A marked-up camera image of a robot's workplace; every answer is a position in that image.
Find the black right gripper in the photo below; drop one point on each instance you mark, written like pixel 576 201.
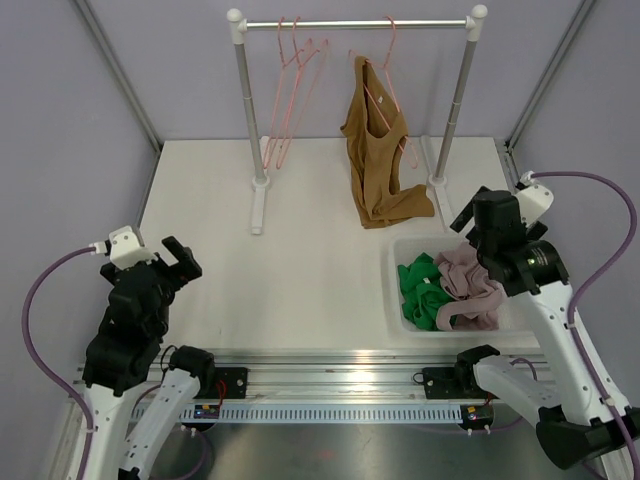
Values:
pixel 467 215

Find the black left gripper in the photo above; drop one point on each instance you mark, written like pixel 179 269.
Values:
pixel 188 267

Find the pink tank top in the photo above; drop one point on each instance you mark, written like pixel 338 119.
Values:
pixel 475 297

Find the green tank top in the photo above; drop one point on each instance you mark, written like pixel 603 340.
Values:
pixel 423 296

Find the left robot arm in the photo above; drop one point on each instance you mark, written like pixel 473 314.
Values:
pixel 119 358

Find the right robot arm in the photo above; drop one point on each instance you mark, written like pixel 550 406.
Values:
pixel 586 415

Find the brown tank top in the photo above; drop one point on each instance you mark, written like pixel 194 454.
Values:
pixel 376 135

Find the white plastic basket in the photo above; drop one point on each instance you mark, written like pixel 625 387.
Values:
pixel 403 250

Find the white clothes rack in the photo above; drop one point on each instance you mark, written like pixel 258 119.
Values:
pixel 415 166

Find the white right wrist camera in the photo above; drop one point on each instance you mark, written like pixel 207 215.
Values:
pixel 534 198

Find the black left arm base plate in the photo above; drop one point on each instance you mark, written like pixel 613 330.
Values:
pixel 227 382

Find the white slotted cable duct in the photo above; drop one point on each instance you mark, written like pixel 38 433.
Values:
pixel 326 414

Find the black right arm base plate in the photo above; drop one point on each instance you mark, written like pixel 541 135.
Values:
pixel 450 383

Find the aluminium mounting rail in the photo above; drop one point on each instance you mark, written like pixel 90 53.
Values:
pixel 341 376

